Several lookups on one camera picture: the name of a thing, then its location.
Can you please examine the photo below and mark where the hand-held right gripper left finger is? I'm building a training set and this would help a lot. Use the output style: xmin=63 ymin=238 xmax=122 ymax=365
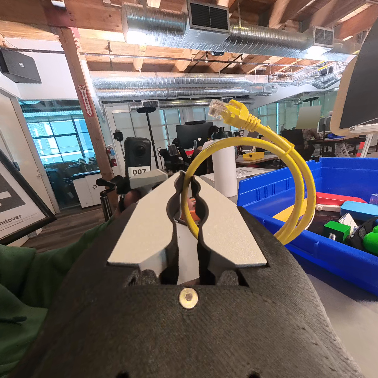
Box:
xmin=107 ymin=171 xmax=185 ymax=285

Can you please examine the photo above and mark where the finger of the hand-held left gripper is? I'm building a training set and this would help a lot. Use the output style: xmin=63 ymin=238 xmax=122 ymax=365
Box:
xmin=129 ymin=168 xmax=169 ymax=190

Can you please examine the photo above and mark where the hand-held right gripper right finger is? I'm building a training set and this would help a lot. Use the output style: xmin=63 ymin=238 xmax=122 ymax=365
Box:
xmin=190 ymin=175 xmax=269 ymax=285

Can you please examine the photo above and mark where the yellow ethernet cable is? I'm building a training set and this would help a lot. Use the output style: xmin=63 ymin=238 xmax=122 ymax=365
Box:
xmin=181 ymin=99 xmax=316 ymax=246

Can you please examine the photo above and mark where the person's left forearm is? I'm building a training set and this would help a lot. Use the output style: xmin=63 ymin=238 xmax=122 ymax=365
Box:
xmin=0 ymin=216 xmax=119 ymax=313

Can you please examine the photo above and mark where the orange plastic object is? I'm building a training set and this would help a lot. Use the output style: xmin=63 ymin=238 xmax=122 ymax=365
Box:
xmin=181 ymin=196 xmax=202 ymax=222

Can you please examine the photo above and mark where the person's left hand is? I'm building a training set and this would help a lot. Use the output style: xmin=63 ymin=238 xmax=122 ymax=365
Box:
xmin=114 ymin=189 xmax=144 ymax=217

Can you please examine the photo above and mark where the wooden pillar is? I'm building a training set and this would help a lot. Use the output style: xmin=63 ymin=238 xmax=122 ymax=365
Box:
xmin=57 ymin=28 xmax=119 ymax=213

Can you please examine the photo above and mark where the yellow block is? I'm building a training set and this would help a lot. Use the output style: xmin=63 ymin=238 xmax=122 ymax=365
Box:
xmin=272 ymin=198 xmax=309 ymax=222

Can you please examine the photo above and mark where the black television screen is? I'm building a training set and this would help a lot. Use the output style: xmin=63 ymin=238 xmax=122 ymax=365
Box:
xmin=176 ymin=121 xmax=214 ymax=149

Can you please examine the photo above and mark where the white recycling bin cabinet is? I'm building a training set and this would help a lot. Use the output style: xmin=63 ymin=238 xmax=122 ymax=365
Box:
xmin=72 ymin=173 xmax=102 ymax=208

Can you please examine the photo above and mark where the white water bottle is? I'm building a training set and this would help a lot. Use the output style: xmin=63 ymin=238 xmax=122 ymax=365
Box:
xmin=202 ymin=130 xmax=238 ymax=198

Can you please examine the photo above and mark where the large blue storage bin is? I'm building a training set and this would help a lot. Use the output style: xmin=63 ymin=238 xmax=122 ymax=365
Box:
xmin=237 ymin=157 xmax=378 ymax=296

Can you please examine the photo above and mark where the green wooden block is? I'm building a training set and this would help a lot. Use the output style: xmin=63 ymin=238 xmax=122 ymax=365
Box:
xmin=323 ymin=221 xmax=351 ymax=243

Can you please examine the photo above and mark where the red block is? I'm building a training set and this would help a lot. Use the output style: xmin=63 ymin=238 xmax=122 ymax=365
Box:
xmin=315 ymin=192 xmax=367 ymax=207

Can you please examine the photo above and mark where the black framed marker sign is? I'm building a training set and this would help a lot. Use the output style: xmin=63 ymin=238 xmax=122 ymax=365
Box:
xmin=0 ymin=148 xmax=57 ymax=246

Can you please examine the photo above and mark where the blue block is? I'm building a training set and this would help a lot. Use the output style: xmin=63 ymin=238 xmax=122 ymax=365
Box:
xmin=340 ymin=201 xmax=378 ymax=222

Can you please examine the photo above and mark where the green zip jacket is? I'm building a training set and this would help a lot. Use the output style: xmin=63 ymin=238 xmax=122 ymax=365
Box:
xmin=0 ymin=307 xmax=49 ymax=378

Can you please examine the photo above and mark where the round silver ventilation duct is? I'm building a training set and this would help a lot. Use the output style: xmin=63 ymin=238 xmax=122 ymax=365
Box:
xmin=96 ymin=86 xmax=278 ymax=101
xmin=90 ymin=71 xmax=269 ymax=89

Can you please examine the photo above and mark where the red vertical wall sign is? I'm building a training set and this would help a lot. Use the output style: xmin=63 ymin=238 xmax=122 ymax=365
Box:
xmin=78 ymin=85 xmax=94 ymax=117

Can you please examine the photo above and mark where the large silver ventilation duct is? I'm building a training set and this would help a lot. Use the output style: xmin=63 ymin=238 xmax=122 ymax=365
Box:
xmin=122 ymin=0 xmax=359 ymax=58

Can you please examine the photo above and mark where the black wall speaker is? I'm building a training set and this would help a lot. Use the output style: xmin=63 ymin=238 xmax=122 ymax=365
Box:
xmin=0 ymin=49 xmax=42 ymax=84

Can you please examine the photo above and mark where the blackboard easel with wooden frame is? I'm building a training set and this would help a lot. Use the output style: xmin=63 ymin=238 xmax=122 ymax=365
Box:
xmin=330 ymin=21 xmax=378 ymax=136

